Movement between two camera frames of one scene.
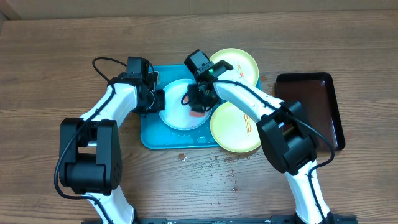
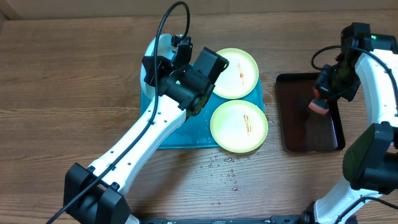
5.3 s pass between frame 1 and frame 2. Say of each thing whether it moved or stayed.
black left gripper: moved
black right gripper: moved
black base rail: stayed
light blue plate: moved
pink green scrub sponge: moved
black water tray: stayed
